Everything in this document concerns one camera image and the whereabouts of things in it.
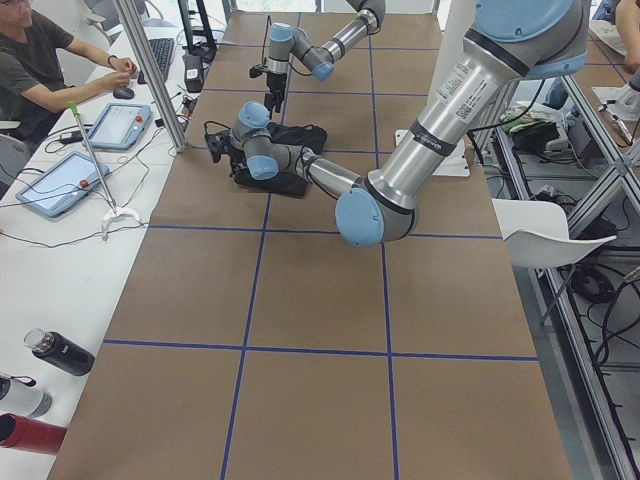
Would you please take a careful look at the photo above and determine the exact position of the black computer mouse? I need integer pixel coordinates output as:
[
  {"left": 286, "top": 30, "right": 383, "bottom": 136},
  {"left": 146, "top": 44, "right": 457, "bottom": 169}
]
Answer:
[{"left": 113, "top": 86, "right": 135, "bottom": 100}]

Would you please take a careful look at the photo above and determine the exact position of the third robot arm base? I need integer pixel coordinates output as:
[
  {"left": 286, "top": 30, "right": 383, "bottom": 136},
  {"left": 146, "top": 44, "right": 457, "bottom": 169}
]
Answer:
[{"left": 592, "top": 71, "right": 639, "bottom": 121}]

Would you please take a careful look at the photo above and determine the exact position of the black water bottle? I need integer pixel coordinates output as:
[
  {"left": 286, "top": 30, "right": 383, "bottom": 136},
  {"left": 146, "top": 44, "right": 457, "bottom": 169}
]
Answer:
[{"left": 23, "top": 328, "right": 95, "bottom": 376}]

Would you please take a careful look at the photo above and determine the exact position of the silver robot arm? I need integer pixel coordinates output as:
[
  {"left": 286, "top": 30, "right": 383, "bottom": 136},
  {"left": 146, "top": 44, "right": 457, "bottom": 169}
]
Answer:
[
  {"left": 205, "top": 1, "right": 589, "bottom": 247},
  {"left": 249, "top": 0, "right": 386, "bottom": 115}
]

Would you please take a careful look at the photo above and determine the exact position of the aluminium frame post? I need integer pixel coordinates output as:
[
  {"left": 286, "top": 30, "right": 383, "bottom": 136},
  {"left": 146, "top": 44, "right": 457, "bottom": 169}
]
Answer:
[{"left": 114, "top": 0, "right": 187, "bottom": 153}]

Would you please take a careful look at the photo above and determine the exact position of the black graphic t-shirt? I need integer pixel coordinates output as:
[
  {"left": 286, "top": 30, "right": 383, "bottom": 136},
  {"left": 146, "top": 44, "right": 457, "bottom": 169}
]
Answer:
[{"left": 229, "top": 122, "right": 328, "bottom": 198}]

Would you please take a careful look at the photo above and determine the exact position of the white water bottle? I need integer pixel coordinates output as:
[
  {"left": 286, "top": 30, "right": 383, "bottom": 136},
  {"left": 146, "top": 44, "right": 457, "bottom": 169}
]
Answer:
[{"left": 0, "top": 378, "right": 52, "bottom": 418}]

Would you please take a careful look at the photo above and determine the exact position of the person at keyboard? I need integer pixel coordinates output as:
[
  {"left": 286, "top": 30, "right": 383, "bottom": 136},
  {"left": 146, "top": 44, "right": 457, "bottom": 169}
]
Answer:
[{"left": 1, "top": 1, "right": 137, "bottom": 146}]

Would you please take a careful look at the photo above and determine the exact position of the near blue teach pendant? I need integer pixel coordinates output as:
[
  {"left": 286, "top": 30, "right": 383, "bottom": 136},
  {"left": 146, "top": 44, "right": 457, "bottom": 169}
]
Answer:
[{"left": 15, "top": 152, "right": 99, "bottom": 218}]

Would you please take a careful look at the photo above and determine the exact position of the blue teach pendant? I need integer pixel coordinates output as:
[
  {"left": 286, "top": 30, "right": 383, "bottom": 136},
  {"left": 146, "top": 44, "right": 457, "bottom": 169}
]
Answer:
[
  {"left": 88, "top": 103, "right": 152, "bottom": 151},
  {"left": 15, "top": 152, "right": 99, "bottom": 218}
]

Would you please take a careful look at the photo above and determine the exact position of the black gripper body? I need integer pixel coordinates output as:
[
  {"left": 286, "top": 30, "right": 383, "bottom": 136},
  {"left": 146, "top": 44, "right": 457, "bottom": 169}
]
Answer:
[
  {"left": 249, "top": 65, "right": 287, "bottom": 98},
  {"left": 203, "top": 122, "right": 247, "bottom": 177}
]

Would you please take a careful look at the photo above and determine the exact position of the grabber stick tool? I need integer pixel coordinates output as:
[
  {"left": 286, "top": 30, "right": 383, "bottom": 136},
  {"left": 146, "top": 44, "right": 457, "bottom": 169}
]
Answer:
[{"left": 68, "top": 101, "right": 142, "bottom": 241}]

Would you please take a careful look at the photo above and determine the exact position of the white plastic chair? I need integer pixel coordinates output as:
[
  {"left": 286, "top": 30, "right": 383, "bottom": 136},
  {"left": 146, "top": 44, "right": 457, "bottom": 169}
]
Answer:
[{"left": 492, "top": 198, "right": 617, "bottom": 269}]

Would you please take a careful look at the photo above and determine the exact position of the far blue teach pendant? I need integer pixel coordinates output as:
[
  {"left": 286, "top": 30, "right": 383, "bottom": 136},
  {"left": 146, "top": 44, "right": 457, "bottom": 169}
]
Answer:
[{"left": 88, "top": 103, "right": 152, "bottom": 151}]

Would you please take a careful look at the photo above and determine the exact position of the black keyboard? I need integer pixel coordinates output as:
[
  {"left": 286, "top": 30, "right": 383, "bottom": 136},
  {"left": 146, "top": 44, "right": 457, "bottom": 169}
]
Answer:
[{"left": 148, "top": 38, "right": 175, "bottom": 82}]

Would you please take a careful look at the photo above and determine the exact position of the red water bottle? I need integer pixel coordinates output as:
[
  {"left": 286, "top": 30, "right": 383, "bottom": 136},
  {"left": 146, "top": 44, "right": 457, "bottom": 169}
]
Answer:
[{"left": 1, "top": 413, "right": 67, "bottom": 455}]

